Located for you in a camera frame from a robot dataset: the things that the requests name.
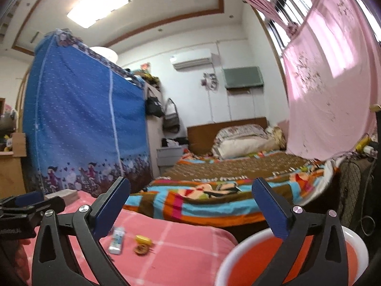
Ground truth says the brown dried peel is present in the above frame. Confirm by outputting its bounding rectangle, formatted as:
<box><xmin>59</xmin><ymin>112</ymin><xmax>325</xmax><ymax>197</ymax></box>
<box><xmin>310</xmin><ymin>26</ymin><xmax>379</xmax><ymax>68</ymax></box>
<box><xmin>134</xmin><ymin>243</ymin><xmax>152</xmax><ymax>256</ymax></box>

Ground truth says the black hanging handbag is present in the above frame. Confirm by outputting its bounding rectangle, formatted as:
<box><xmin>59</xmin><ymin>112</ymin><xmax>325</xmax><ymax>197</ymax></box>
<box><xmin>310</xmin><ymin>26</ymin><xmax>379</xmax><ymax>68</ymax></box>
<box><xmin>145</xmin><ymin>89</ymin><xmax>164</xmax><ymax>118</ymax></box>

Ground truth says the white wall air conditioner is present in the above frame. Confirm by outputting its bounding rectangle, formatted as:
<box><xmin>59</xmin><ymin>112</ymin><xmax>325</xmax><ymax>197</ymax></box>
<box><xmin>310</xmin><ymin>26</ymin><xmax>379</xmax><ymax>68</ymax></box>
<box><xmin>170</xmin><ymin>48</ymin><xmax>212</xmax><ymax>70</ymax></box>

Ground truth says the white bedside drawer cabinet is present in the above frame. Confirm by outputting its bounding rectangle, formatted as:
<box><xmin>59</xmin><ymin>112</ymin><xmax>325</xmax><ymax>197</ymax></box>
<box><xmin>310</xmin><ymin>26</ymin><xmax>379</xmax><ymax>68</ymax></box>
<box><xmin>156</xmin><ymin>145</ymin><xmax>187</xmax><ymax>167</ymax></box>

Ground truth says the white toothpaste tube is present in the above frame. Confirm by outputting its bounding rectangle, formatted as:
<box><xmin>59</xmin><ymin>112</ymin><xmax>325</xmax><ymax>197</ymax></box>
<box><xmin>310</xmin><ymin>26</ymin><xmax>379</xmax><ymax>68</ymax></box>
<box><xmin>109</xmin><ymin>227</ymin><xmax>125</xmax><ymax>255</ymax></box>

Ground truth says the grey hanging handbag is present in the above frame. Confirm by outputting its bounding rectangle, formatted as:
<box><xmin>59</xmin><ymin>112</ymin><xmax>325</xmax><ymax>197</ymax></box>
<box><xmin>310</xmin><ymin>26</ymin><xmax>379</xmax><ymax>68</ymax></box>
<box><xmin>163</xmin><ymin>98</ymin><xmax>180</xmax><ymax>134</ymax></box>

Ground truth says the yellow cylindrical piece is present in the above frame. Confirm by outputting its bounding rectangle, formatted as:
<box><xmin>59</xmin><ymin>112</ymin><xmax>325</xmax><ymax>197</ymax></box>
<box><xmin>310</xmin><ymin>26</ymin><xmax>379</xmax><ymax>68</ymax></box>
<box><xmin>135</xmin><ymin>235</ymin><xmax>152</xmax><ymax>247</ymax></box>

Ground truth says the white orange trash bin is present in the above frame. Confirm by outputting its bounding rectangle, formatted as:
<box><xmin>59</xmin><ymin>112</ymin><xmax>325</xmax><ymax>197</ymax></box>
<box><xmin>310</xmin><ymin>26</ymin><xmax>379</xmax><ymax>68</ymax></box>
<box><xmin>214</xmin><ymin>227</ymin><xmax>369</xmax><ymax>286</ymax></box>

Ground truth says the blue fabric wardrobe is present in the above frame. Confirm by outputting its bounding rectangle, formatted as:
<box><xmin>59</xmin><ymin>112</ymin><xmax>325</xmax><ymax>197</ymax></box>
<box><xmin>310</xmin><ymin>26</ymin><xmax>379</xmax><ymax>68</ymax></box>
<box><xmin>23</xmin><ymin>29</ymin><xmax>152</xmax><ymax>196</ymax></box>

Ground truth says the colourful striped bed blanket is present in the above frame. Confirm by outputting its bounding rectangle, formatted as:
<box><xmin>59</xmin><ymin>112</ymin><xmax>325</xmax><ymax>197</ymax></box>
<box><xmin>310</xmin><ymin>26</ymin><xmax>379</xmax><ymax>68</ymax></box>
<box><xmin>124</xmin><ymin>150</ymin><xmax>340</xmax><ymax>229</ymax></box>

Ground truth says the pink hanging curtain sheet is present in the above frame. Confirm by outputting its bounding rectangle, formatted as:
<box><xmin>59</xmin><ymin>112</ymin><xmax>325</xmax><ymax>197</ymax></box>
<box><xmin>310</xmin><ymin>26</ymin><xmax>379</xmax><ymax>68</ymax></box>
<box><xmin>283</xmin><ymin>0</ymin><xmax>380</xmax><ymax>160</ymax></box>

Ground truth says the green wall cabinet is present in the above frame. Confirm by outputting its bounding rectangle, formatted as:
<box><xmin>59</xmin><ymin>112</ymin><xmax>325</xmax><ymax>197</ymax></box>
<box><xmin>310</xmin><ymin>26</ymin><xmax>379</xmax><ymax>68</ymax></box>
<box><xmin>223</xmin><ymin>66</ymin><xmax>264</xmax><ymax>90</ymax></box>

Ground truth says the wooden bed headboard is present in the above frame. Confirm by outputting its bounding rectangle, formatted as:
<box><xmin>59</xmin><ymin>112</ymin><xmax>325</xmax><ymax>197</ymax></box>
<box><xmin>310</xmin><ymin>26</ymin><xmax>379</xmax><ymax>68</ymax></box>
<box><xmin>187</xmin><ymin>117</ymin><xmax>268</xmax><ymax>156</ymax></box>

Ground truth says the ceiling light panel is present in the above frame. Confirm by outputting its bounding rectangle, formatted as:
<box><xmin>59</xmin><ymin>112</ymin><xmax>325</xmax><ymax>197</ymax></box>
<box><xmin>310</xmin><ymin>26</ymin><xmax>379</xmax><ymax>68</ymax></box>
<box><xmin>66</xmin><ymin>0</ymin><xmax>131</xmax><ymax>29</ymax></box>

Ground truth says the beige floral pillow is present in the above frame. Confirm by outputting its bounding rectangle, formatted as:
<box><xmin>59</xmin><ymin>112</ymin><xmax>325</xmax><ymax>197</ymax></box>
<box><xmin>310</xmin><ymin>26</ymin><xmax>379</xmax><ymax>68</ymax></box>
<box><xmin>211</xmin><ymin>124</ymin><xmax>287</xmax><ymax>159</ymax></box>

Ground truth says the pink checked bed cover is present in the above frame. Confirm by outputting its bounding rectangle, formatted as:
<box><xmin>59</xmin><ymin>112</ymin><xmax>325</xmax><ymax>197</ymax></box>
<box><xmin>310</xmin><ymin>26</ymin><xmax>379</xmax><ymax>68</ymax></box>
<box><xmin>17</xmin><ymin>190</ymin><xmax>239</xmax><ymax>286</ymax></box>

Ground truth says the black mesh fan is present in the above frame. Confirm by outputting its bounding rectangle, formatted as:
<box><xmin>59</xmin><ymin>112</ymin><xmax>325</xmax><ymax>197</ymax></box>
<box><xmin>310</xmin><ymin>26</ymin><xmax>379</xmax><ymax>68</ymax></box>
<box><xmin>337</xmin><ymin>157</ymin><xmax>376</xmax><ymax>239</ymax></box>

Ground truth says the white wooden block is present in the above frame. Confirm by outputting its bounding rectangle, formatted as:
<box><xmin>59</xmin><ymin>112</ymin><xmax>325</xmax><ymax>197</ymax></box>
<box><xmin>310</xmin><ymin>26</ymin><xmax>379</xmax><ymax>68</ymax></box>
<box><xmin>44</xmin><ymin>189</ymin><xmax>80</xmax><ymax>205</ymax></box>

